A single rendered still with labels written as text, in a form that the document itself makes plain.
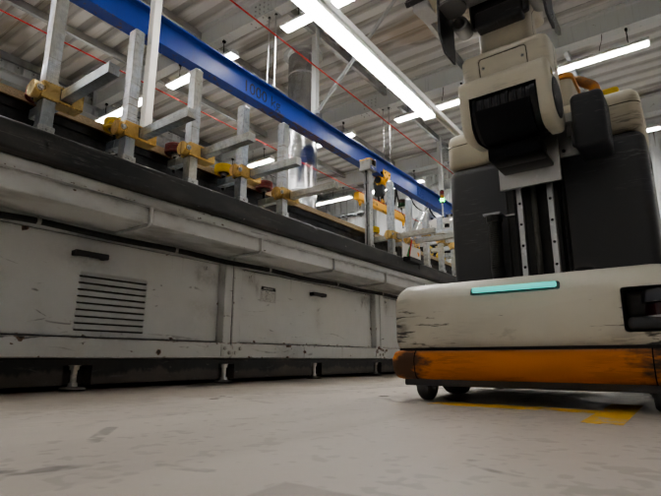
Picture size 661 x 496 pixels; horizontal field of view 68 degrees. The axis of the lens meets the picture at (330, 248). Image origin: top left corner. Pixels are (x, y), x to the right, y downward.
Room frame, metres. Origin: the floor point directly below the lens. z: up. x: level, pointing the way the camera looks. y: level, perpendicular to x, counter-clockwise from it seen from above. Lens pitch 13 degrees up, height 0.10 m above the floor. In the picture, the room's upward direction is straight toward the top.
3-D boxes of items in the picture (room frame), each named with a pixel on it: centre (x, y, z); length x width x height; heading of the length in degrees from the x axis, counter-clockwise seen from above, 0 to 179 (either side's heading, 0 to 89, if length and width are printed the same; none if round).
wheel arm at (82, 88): (1.26, 0.73, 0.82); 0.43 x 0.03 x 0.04; 54
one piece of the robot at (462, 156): (1.41, -0.65, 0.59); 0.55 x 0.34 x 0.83; 53
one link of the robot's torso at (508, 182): (1.16, -0.54, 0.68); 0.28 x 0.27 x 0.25; 53
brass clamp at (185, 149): (1.68, 0.49, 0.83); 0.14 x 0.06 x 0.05; 144
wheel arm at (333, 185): (2.07, 0.15, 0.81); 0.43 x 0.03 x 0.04; 54
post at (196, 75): (1.66, 0.50, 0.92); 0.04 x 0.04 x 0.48; 54
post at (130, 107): (1.46, 0.65, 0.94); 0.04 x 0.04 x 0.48; 54
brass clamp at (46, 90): (1.27, 0.78, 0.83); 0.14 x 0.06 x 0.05; 144
